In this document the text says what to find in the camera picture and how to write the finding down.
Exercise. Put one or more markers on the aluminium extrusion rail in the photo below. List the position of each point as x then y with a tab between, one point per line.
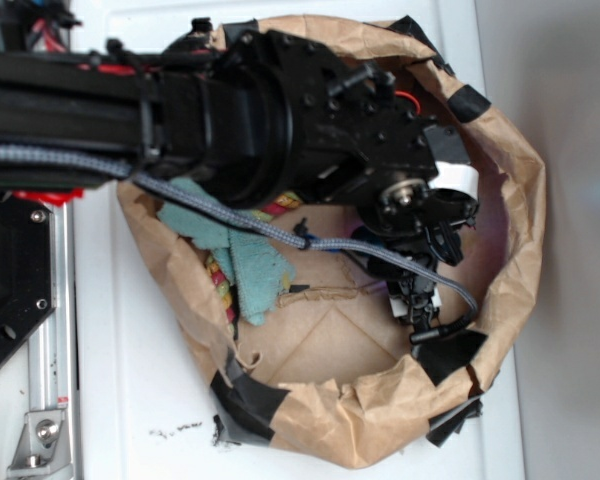
53	351

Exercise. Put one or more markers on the brown paper bag bin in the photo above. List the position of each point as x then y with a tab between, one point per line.
329	374

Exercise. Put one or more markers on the metal corner bracket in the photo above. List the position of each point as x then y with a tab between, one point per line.
43	450

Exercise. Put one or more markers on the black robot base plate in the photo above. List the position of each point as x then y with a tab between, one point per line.
26	274

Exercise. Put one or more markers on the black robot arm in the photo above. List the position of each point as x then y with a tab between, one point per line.
274	112

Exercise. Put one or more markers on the light blue cloth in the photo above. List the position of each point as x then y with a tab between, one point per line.
202	232

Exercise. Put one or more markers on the multicolour twisted rope toy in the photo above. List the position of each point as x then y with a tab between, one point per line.
222	290

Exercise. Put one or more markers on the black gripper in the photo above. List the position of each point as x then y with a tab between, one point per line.
361	143

